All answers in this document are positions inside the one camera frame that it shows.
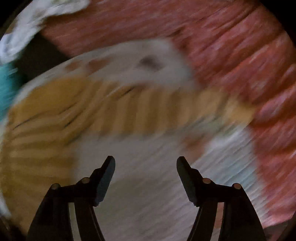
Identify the teal pillow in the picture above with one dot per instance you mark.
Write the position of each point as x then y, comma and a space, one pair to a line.
9, 86

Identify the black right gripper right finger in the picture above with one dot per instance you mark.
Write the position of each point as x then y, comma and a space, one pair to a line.
239, 220

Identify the white floral crumpled cloth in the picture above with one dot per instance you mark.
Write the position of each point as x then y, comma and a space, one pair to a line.
30, 21

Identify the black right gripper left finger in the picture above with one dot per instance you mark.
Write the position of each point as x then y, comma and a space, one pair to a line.
52, 219

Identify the white quilted patchwork bedspread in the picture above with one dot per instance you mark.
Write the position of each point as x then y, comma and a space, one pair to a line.
146, 199

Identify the yellow striped knit sweater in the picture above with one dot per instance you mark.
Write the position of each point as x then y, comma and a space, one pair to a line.
43, 129

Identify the red floral fabric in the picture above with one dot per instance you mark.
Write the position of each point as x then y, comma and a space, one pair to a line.
235, 45

